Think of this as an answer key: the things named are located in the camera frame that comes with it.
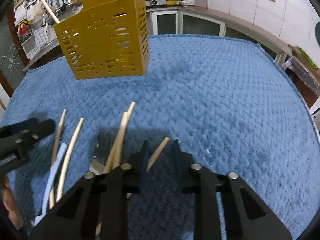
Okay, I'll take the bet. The green round wall board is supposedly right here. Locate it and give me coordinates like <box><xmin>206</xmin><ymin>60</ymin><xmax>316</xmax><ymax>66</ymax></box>
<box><xmin>315</xmin><ymin>22</ymin><xmax>320</xmax><ymax>46</ymax></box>

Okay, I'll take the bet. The gas stove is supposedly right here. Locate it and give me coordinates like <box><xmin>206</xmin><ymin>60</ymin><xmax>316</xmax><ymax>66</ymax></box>
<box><xmin>145</xmin><ymin>0</ymin><xmax>167</xmax><ymax>7</ymax></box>

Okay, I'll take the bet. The light blue plastic utensil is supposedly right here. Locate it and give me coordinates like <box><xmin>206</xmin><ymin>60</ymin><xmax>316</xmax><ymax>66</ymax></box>
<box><xmin>34</xmin><ymin>143</ymin><xmax>67</xmax><ymax>226</ymax></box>

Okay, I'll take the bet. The wooden chopstick in holder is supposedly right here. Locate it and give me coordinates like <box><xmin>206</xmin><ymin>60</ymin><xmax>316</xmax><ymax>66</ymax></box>
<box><xmin>40</xmin><ymin>0</ymin><xmax>60</xmax><ymax>24</ymax></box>

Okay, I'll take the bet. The wooden chopstick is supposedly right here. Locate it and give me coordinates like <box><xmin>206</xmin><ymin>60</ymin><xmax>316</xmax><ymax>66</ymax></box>
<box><xmin>112</xmin><ymin>112</ymin><xmax>128</xmax><ymax>169</ymax></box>
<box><xmin>103</xmin><ymin>102</ymin><xmax>136</xmax><ymax>174</ymax></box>
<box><xmin>40</xmin><ymin>0</ymin><xmax>60</xmax><ymax>24</ymax></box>
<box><xmin>95</xmin><ymin>137</ymin><xmax>170</xmax><ymax>236</ymax></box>
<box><xmin>49</xmin><ymin>109</ymin><xmax>67</xmax><ymax>209</ymax></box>
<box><xmin>56</xmin><ymin>118</ymin><xmax>84</xmax><ymax>202</ymax></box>

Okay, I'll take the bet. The metal fork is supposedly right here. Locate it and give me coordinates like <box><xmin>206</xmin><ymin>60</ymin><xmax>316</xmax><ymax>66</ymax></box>
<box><xmin>89</xmin><ymin>129</ymin><xmax>113</xmax><ymax>175</ymax></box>

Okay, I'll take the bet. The yellow perforated utensil holder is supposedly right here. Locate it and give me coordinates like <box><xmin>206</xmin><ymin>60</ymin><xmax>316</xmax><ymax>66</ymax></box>
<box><xmin>54</xmin><ymin>0</ymin><xmax>149</xmax><ymax>80</ymax></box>

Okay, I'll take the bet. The dark glass door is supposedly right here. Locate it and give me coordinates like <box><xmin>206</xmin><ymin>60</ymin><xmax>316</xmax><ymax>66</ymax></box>
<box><xmin>1</xmin><ymin>4</ymin><xmax>29</xmax><ymax>97</ymax></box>

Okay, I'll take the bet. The person's left hand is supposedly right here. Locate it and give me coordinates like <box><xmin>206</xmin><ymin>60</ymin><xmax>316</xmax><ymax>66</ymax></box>
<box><xmin>1</xmin><ymin>175</ymin><xmax>23</xmax><ymax>230</ymax></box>

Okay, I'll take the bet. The kitchen counter with cabinets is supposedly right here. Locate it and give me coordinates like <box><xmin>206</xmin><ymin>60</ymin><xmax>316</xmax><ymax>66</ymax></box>
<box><xmin>22</xmin><ymin>4</ymin><xmax>293</xmax><ymax>71</ymax></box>

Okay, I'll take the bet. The blue knitted table cloth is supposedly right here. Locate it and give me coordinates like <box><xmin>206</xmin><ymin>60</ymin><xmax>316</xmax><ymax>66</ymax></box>
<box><xmin>1</xmin><ymin>35</ymin><xmax>319</xmax><ymax>239</ymax></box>

